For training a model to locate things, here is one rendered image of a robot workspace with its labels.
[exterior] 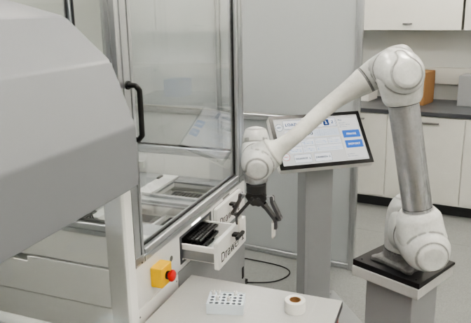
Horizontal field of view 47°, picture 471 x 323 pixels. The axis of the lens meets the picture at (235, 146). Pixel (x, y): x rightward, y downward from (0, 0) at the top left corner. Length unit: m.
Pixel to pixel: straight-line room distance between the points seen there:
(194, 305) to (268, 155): 0.58
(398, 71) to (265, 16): 2.06
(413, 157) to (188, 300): 0.91
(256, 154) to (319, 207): 1.26
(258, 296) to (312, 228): 1.11
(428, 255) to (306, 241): 1.23
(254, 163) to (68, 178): 0.87
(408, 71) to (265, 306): 0.91
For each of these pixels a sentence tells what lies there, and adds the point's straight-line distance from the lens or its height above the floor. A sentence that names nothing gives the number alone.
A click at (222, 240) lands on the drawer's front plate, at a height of 0.92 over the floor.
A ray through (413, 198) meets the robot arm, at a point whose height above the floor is 1.12.
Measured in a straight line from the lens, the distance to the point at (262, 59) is 3.73.
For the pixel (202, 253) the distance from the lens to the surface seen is 2.05.
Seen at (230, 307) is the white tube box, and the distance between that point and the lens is 1.87.
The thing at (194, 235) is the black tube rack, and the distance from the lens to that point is 2.14.
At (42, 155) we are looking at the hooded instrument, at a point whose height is 1.51.
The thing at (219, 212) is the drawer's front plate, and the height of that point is 0.90.
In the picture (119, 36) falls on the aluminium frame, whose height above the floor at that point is 1.68.
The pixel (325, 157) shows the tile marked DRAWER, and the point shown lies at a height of 1.00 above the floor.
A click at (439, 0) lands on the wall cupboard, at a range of 5.06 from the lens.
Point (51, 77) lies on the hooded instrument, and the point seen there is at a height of 1.63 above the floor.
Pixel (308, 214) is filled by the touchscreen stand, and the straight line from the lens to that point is 2.99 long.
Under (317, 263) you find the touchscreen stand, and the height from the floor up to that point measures 0.37.
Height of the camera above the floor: 1.74
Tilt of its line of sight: 14 degrees down
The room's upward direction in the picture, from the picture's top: 1 degrees counter-clockwise
